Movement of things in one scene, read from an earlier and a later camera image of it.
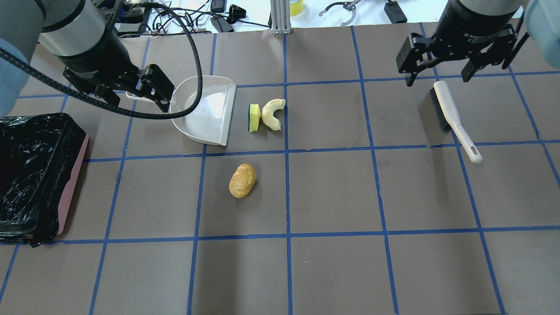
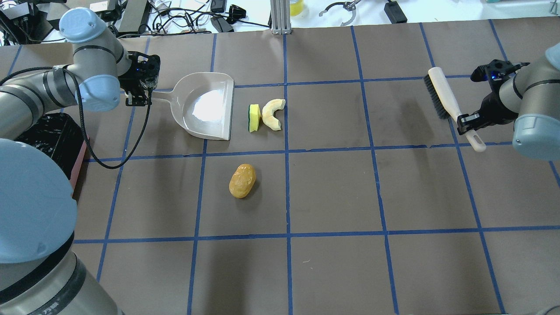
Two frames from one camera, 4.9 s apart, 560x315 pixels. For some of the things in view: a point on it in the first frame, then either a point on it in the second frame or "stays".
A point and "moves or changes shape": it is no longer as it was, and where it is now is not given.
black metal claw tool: x=350 y=5 stays
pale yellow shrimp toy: x=268 y=111 stays
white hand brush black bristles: x=448 y=119 moves or changes shape
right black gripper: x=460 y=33 → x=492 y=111
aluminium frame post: x=280 y=17 stays
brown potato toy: x=242 y=180 stays
